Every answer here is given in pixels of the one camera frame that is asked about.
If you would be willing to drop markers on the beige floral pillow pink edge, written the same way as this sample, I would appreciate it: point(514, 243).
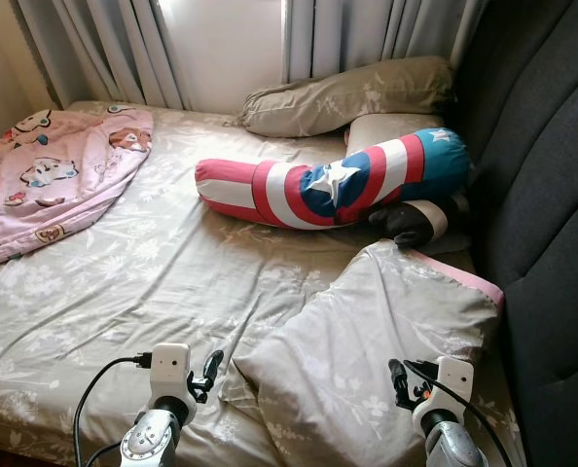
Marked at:
point(367, 360)

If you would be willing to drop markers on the plain beige cushion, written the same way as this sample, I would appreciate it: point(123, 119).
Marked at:
point(386, 129)

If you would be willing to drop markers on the beige floral bed sheet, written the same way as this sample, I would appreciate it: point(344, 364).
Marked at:
point(153, 292)

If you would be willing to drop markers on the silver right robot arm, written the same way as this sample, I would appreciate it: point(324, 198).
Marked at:
point(450, 443)

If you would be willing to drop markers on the black and beige plush toy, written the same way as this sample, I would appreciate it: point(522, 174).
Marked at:
point(406, 224)

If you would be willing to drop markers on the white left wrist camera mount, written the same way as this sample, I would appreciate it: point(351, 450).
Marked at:
point(169, 368)

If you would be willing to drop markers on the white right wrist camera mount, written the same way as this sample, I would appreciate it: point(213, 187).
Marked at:
point(454, 379)

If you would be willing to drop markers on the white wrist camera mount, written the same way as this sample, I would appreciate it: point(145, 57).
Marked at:
point(454, 379)
point(169, 368)

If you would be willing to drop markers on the pink cartoon print blanket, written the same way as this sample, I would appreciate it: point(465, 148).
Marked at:
point(55, 175)

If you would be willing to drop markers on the grey pleated curtain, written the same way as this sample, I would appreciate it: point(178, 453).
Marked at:
point(104, 49)
point(367, 34)

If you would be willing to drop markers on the dark grey upholstered headboard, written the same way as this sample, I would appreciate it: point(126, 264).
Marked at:
point(552, 195)

